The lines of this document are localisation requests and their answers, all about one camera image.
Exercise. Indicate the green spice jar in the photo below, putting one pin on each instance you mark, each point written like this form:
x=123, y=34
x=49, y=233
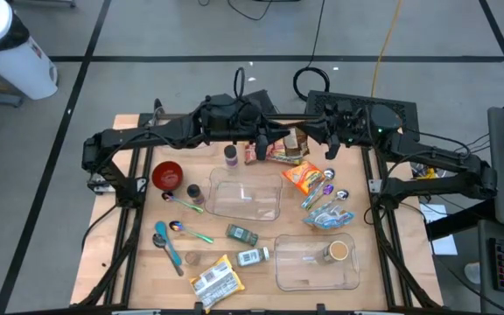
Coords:
x=241, y=235

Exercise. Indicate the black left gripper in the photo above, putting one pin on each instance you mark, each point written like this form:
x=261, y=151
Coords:
x=263, y=131

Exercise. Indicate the white computer mouse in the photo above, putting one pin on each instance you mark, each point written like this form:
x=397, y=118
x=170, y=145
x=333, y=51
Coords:
x=473, y=273

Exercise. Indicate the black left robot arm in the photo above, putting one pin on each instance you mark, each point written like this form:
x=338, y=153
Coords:
x=147, y=131

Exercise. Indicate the orange ramen packet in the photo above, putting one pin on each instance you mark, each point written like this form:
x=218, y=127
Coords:
x=302, y=176

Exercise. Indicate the black metal table frame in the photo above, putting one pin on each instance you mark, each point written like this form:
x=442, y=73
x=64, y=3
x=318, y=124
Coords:
x=300, y=116

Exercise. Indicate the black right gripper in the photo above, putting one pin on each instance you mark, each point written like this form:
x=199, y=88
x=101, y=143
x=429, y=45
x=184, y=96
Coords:
x=344, y=124

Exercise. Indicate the clear plastic bin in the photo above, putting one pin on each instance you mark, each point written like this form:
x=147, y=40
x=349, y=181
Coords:
x=201, y=150
x=243, y=197
x=300, y=271

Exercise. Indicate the white trash can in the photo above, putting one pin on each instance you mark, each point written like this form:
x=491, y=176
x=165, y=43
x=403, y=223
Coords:
x=20, y=65

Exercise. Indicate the blue plastic spoon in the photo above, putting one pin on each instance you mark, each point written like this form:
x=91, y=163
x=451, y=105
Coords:
x=161, y=228

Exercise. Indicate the tan lid spice jar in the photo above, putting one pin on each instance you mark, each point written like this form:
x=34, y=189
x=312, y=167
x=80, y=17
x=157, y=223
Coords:
x=338, y=250

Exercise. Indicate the plain black box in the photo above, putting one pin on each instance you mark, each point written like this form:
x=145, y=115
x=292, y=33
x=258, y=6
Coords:
x=270, y=104

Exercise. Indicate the white label seasoning jar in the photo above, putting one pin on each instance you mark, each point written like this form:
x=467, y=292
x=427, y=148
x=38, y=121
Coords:
x=249, y=257

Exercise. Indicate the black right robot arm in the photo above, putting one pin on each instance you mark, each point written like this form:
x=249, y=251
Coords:
x=431, y=157

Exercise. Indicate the roast beef ramen packet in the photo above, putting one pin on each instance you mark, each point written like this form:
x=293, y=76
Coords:
x=249, y=154

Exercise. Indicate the black desk beam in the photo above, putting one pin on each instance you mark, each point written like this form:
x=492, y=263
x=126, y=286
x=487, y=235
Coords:
x=457, y=221

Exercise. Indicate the yellow green ramen packet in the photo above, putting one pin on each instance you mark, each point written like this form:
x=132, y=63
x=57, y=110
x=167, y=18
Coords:
x=284, y=158

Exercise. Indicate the yellow snack packet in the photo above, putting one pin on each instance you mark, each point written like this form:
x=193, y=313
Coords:
x=217, y=283

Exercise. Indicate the orange label spice jar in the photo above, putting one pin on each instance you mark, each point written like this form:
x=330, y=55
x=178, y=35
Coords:
x=194, y=191

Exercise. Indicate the white paper sheet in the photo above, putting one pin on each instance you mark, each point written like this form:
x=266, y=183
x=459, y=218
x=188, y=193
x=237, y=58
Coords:
x=445, y=245

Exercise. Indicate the red bowl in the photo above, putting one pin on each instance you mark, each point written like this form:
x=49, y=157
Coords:
x=167, y=176

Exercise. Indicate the plain silver metal spoon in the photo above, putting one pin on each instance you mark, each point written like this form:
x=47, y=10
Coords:
x=158, y=240

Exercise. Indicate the blue clear plastic pouch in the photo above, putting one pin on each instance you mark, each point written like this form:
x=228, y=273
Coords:
x=328, y=219

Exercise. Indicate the iridescent metal spoon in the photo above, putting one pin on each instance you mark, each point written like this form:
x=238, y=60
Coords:
x=175, y=226
x=167, y=197

